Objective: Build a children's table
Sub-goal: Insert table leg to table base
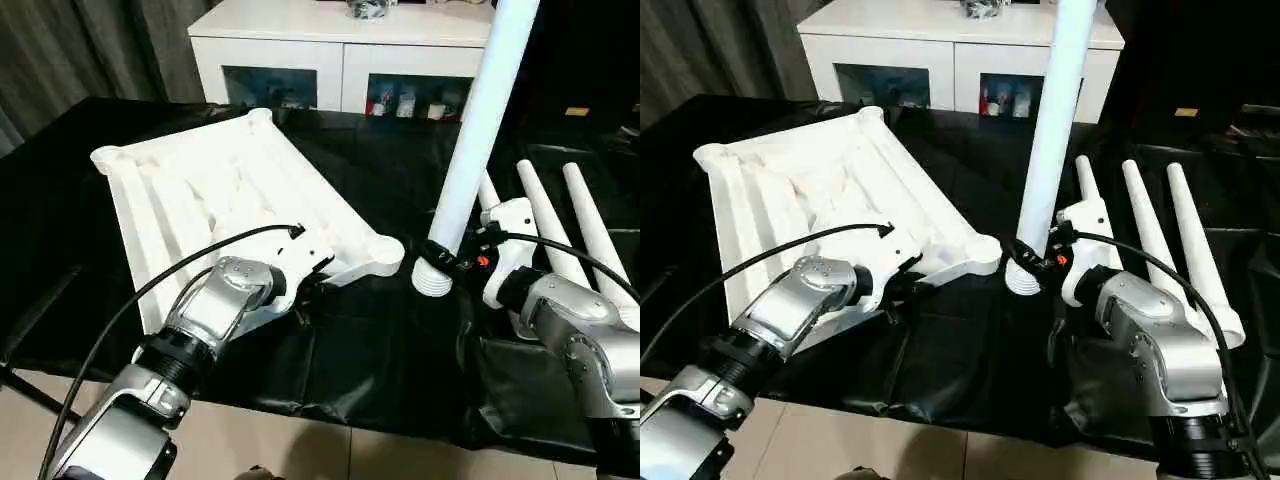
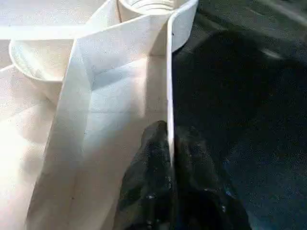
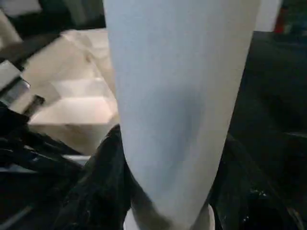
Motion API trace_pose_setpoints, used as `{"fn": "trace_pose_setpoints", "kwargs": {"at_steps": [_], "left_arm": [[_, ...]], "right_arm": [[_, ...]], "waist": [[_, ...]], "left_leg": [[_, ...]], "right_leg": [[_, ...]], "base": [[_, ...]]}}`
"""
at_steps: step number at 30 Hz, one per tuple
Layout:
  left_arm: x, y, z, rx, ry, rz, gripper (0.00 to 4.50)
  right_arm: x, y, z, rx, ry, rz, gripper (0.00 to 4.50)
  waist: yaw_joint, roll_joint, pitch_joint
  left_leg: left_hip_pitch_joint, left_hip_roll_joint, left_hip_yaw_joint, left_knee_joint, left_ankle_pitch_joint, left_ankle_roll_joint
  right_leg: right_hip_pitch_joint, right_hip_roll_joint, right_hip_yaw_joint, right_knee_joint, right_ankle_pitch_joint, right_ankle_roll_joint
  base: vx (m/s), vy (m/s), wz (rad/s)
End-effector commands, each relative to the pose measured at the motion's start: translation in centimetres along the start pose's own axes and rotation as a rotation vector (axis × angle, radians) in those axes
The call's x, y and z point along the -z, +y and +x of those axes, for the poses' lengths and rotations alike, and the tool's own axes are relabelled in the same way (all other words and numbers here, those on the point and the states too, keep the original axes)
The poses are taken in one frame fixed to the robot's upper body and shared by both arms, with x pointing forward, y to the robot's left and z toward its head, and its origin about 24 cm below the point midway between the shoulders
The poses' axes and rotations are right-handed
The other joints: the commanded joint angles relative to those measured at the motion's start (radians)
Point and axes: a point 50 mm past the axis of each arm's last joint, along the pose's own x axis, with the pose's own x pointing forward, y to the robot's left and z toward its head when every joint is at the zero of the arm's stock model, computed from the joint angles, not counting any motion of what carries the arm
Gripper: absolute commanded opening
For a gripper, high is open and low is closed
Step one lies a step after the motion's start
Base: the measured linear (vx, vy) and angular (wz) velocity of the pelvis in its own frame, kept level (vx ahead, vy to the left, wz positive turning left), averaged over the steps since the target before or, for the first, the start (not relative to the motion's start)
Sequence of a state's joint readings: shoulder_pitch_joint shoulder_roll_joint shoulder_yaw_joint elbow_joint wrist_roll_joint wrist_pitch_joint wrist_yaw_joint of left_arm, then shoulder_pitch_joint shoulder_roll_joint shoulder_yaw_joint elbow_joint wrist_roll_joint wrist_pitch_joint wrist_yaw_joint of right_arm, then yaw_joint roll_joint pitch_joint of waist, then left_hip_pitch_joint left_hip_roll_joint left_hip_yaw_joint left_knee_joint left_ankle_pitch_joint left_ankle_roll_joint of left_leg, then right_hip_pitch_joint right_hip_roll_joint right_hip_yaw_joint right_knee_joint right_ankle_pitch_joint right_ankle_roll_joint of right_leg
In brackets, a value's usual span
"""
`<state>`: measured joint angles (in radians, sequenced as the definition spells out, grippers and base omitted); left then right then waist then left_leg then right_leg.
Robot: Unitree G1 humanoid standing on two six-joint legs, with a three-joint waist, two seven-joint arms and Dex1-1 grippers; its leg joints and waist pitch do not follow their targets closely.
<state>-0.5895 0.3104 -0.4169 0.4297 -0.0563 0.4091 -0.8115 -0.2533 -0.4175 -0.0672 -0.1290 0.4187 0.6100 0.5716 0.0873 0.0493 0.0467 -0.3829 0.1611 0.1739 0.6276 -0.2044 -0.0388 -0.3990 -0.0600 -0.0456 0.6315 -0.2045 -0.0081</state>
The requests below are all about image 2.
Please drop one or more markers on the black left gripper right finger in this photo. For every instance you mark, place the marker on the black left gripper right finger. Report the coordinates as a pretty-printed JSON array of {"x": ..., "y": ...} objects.
[{"x": 196, "y": 187}]

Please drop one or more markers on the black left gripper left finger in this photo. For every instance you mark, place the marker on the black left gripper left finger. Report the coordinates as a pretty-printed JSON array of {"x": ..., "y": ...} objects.
[{"x": 151, "y": 179}]

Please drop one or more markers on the white plastic table top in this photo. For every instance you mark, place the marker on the white plastic table top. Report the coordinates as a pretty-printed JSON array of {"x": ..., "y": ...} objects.
[{"x": 84, "y": 107}]

